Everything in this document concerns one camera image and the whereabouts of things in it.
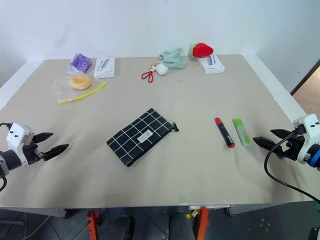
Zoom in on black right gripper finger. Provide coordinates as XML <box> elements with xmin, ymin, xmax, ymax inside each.
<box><xmin>252</xmin><ymin>136</ymin><xmax>278</xmax><ymax>152</ymax></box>
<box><xmin>270</xmin><ymin>128</ymin><xmax>298</xmax><ymax>139</ymax></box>

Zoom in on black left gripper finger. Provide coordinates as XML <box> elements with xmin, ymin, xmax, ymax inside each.
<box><xmin>43</xmin><ymin>143</ymin><xmax>70</xmax><ymax>162</ymax></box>
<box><xmin>33</xmin><ymin>132</ymin><xmax>54</xmax><ymax>144</ymax></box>

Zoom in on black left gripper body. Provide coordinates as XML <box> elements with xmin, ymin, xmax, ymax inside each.
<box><xmin>22</xmin><ymin>136</ymin><xmax>47</xmax><ymax>166</ymax></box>

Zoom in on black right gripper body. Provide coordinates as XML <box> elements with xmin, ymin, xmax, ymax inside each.
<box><xmin>273</xmin><ymin>125</ymin><xmax>307</xmax><ymax>161</ymax></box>

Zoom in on black checked pencil pouch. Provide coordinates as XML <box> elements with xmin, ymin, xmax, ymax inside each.
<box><xmin>106</xmin><ymin>107</ymin><xmax>180</xmax><ymax>168</ymax></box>

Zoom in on green highlighter pen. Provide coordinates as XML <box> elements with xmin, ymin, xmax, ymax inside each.
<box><xmin>232</xmin><ymin>118</ymin><xmax>252</xmax><ymax>148</ymax></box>

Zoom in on red black marker pen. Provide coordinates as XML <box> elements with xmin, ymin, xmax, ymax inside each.
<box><xmin>214</xmin><ymin>116</ymin><xmax>236</xmax><ymax>149</ymax></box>

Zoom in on yellow flexible tube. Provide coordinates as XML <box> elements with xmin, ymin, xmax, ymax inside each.
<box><xmin>57</xmin><ymin>82</ymin><xmax>108</xmax><ymax>104</ymax></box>

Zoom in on round bread in plastic bag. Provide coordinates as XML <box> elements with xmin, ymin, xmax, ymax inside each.
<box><xmin>50</xmin><ymin>73</ymin><xmax>95</xmax><ymax>96</ymax></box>

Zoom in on purple snack packet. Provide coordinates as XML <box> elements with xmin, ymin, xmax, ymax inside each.
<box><xmin>66</xmin><ymin>52</ymin><xmax>92</xmax><ymax>75</ymax></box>

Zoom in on orange table clamp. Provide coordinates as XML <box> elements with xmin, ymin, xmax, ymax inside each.
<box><xmin>85</xmin><ymin>210</ymin><xmax>101</xmax><ymax>240</ymax></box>
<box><xmin>196</xmin><ymin>206</ymin><xmax>211</xmax><ymax>240</ymax></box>

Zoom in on white box with device print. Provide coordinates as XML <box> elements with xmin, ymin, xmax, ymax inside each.
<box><xmin>195</xmin><ymin>54</ymin><xmax>225</xmax><ymax>75</ymax></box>

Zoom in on red strawberry plush toy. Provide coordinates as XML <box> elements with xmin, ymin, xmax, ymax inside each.
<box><xmin>188</xmin><ymin>42</ymin><xmax>215</xmax><ymax>59</ymax></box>

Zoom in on light green cloth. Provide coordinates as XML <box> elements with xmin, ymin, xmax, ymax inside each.
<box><xmin>157</xmin><ymin>47</ymin><xmax>187</xmax><ymax>70</ymax></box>

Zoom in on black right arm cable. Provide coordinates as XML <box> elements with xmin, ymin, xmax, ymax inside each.
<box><xmin>264</xmin><ymin>129</ymin><xmax>320</xmax><ymax>204</ymax></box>

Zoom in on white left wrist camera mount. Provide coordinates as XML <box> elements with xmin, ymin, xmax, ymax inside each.
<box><xmin>5</xmin><ymin>122</ymin><xmax>36</xmax><ymax>169</ymax></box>

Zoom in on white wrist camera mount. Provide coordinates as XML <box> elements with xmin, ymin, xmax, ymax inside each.
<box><xmin>292</xmin><ymin>113</ymin><xmax>320</xmax><ymax>165</ymax></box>
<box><xmin>5</xmin><ymin>122</ymin><xmax>36</xmax><ymax>169</ymax></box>

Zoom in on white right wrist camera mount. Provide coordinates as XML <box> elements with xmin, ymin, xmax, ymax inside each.
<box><xmin>292</xmin><ymin>113</ymin><xmax>320</xmax><ymax>165</ymax></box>

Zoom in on white floor cable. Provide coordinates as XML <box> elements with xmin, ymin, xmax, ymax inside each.
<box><xmin>24</xmin><ymin>211</ymin><xmax>52</xmax><ymax>240</ymax></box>

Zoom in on white box with cable print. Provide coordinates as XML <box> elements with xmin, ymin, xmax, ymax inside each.
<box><xmin>93</xmin><ymin>55</ymin><xmax>117</xmax><ymax>80</ymax></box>

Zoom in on red handled scissors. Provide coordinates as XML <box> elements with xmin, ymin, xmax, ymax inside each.
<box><xmin>141</xmin><ymin>70</ymin><xmax>156</xmax><ymax>84</ymax></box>

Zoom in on white round plush keychain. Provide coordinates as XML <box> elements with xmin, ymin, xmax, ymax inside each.
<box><xmin>149</xmin><ymin>62</ymin><xmax>169</xmax><ymax>76</ymax></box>

